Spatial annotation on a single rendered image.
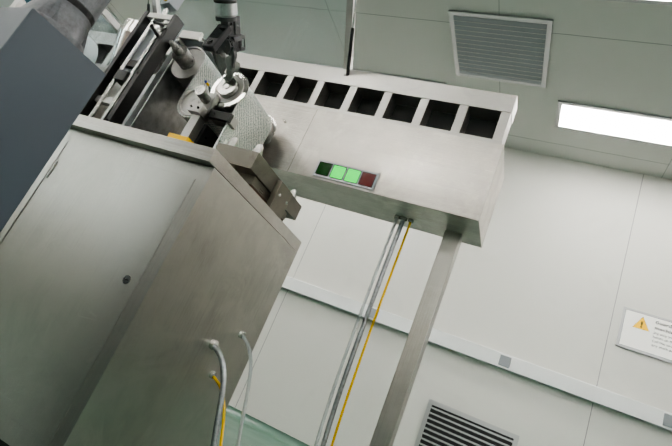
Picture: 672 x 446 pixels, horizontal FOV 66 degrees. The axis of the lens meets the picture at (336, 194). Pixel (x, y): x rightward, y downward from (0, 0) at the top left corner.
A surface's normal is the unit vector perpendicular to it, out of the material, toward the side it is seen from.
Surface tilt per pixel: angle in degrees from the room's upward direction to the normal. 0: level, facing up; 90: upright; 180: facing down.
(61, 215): 90
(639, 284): 90
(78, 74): 90
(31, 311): 90
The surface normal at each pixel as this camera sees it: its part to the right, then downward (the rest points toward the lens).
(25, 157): 0.85, 0.20
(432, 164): -0.28, -0.44
